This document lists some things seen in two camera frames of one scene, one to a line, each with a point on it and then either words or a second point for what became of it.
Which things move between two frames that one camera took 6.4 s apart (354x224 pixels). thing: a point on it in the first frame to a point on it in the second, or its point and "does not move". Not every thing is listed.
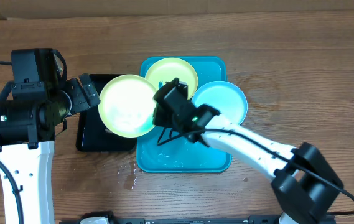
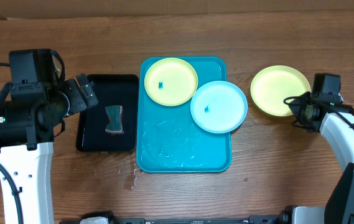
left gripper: (81, 102) does not move
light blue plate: (226, 97) does not move
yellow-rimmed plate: (125, 106) to (270, 86)
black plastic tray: (92, 134) does not move
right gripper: (162, 119) to (295, 107)
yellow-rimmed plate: (166, 70) does not move
